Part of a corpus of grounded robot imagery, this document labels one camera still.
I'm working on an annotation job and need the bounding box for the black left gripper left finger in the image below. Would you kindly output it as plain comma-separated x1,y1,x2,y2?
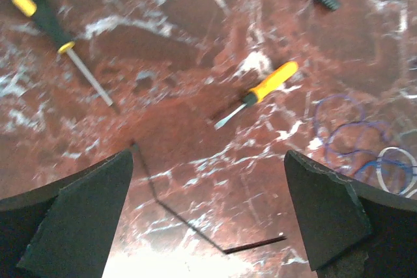
1,150,133,277

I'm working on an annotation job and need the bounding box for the thin purple wire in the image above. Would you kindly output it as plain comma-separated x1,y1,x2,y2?
313,94,394,168

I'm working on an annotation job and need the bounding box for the orange handled screwdriver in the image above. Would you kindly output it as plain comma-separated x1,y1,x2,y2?
214,61,298,130

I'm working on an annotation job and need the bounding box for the yellow black small tool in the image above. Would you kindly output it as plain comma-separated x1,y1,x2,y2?
11,0,113,107

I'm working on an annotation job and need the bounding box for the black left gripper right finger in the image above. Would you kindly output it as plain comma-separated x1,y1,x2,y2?
284,150,416,277

